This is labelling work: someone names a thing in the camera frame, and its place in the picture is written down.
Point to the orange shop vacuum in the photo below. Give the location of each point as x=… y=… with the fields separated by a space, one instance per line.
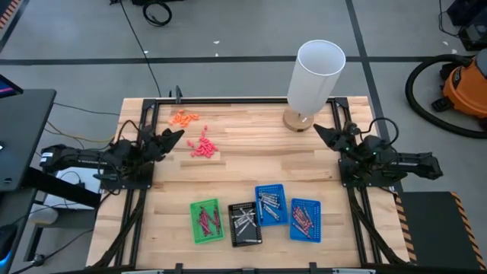
x=466 y=89
x=408 y=91

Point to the grey crayon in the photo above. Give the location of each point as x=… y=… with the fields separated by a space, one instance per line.
x=268 y=210
x=268 y=195
x=270 y=198
x=271 y=201
x=260 y=209
x=272 y=213
x=271 y=204
x=272 y=207
x=275 y=217

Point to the black platform hazard stripes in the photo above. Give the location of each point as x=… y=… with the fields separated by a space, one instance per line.
x=437 y=228

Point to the pink small pieces pile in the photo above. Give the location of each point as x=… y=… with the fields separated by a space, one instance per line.
x=205 y=148

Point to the cluster of white crayons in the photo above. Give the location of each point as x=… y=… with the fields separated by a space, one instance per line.
x=242 y=223

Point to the computer monitor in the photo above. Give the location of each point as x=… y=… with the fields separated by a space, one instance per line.
x=7 y=89

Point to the grey rounded object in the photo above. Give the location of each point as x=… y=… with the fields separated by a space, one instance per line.
x=43 y=216

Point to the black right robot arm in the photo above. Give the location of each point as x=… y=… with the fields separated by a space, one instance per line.
x=418 y=163

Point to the black plastic basket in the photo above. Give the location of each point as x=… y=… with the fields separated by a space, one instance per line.
x=251 y=232

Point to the pile of crayons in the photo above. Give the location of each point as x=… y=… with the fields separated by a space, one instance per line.
x=247 y=215

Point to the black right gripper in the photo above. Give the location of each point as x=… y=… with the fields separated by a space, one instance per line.
x=346 y=141

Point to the white box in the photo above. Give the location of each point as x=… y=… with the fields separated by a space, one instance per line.
x=81 y=182

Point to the hazard striped floor mat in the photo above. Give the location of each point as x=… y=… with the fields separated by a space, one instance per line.
x=7 y=13

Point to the black metal table frame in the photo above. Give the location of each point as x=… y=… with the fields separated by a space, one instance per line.
x=243 y=101

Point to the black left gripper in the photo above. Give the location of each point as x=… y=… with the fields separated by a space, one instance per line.
x=154 y=146

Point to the black equipment case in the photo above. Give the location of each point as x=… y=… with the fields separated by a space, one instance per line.
x=473 y=34

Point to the blue plastic basket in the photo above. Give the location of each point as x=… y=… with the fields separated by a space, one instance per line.
x=283 y=217
x=316 y=232

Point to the white crayon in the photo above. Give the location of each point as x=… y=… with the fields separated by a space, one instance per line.
x=243 y=215
x=253 y=241
x=243 y=219
x=250 y=221
x=243 y=228

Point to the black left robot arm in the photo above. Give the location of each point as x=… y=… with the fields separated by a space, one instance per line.
x=76 y=156

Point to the orange small pieces pile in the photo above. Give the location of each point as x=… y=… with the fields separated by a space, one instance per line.
x=184 y=118

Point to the black side desk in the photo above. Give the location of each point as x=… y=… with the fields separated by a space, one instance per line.
x=26 y=133

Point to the green plastic basket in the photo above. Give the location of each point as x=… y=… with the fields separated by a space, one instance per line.
x=196 y=232

